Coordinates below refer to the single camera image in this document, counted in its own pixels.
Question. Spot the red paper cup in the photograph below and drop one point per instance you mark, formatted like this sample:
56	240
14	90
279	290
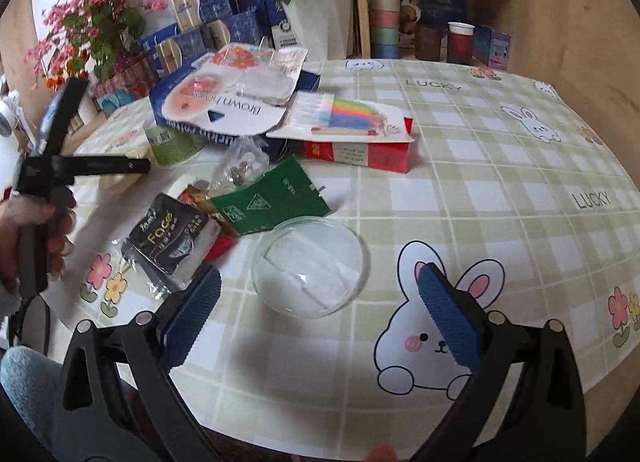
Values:
460	44

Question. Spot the blue cup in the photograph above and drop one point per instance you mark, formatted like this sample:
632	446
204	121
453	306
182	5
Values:
385	50

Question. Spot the small blue purple box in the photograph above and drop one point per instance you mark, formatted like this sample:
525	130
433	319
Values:
492	47

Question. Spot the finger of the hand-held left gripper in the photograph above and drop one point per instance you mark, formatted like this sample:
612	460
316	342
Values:
65	109
105	165

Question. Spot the green foil packet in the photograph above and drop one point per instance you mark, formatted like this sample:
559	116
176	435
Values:
270	197

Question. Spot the pink cup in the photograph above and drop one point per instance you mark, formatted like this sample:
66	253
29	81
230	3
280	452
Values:
384	18

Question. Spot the dark blue printed box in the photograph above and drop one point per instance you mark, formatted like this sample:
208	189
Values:
445	4

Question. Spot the person's left hand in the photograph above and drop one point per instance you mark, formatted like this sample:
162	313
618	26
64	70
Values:
62	237

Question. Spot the blue package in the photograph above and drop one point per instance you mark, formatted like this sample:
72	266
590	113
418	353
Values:
200	133

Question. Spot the black plastic packet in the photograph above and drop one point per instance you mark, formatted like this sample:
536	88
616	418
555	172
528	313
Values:
165	242

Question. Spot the wooden sideboard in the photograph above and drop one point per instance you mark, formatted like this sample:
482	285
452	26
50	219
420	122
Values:
87	129

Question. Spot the white floral package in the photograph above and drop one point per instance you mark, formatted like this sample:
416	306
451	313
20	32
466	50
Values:
225	102

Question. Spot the green cup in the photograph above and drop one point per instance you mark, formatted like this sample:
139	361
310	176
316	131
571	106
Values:
384	35

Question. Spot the illustrated dark box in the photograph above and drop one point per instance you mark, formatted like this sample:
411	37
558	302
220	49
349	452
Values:
411	7

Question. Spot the white desk fan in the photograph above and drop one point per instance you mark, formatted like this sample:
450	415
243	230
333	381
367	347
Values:
7	117

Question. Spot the orange flower plant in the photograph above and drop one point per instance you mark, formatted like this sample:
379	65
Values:
65	67

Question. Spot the person's left forearm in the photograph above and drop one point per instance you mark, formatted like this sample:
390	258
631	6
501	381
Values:
25	382

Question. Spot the wicker planter basket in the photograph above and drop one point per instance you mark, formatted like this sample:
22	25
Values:
125	77

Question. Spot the clear plastic bag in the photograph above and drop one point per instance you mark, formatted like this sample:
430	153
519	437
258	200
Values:
240	167

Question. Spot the red box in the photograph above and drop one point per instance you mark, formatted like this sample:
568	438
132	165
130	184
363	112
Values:
380	157

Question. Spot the clear glass bowl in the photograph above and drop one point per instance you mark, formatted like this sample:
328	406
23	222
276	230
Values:
320	287

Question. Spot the wooden shelf unit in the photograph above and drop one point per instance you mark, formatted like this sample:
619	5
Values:
575	17

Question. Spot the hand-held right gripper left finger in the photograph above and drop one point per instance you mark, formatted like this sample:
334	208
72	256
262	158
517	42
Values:
195	312

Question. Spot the dark brown jar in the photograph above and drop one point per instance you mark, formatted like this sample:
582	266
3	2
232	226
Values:
428	44

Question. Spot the teal container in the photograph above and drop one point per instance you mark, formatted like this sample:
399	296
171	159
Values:
115	102

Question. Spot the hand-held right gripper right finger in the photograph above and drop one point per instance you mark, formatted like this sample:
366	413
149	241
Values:
450	317

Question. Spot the rainbow card package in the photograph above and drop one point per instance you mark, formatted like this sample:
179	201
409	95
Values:
350	117

